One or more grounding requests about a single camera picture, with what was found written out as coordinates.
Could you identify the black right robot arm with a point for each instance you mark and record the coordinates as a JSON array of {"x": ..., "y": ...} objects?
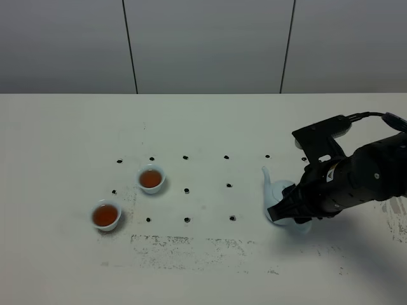
[{"x": 392, "y": 151}]

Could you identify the light blue teacup rear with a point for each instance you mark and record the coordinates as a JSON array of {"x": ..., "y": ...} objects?
[{"x": 150, "y": 179}]

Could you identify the light blue teacup front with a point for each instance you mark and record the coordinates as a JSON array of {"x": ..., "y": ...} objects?
[{"x": 105, "y": 215}]

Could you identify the light blue teacup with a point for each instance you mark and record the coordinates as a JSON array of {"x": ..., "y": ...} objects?
[
  {"x": 150, "y": 179},
  {"x": 105, "y": 215}
]

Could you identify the light blue porcelain teapot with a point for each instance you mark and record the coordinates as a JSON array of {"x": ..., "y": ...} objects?
[{"x": 272, "y": 195}]

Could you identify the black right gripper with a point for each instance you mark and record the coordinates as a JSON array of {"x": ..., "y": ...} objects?
[{"x": 328, "y": 187}]

